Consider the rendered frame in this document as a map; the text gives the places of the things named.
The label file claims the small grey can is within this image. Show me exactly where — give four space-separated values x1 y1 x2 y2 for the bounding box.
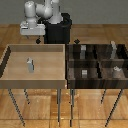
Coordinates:
112 65 123 79

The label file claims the small grey cube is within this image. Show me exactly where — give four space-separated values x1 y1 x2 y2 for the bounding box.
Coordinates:
81 69 89 79

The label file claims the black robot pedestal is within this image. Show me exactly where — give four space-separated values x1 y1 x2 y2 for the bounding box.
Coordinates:
44 12 73 45

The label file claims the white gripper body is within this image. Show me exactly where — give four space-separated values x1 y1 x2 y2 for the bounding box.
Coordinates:
19 21 47 37

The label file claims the dark wooden compartment bin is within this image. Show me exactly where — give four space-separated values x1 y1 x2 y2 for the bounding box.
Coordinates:
64 42 128 90

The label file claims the light wooden bin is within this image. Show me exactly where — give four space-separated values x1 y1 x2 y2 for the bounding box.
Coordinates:
0 43 68 90

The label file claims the thin dark metal leg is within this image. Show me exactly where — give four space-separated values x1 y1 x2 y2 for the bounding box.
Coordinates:
104 88 125 128
69 88 75 128
56 88 62 123
22 88 31 105
6 88 26 127
100 88 108 105

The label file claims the tall grey bottle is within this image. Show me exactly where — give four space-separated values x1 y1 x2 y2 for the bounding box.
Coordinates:
110 40 119 60

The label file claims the tall grey box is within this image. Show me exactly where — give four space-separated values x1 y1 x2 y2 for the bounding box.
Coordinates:
79 45 87 60

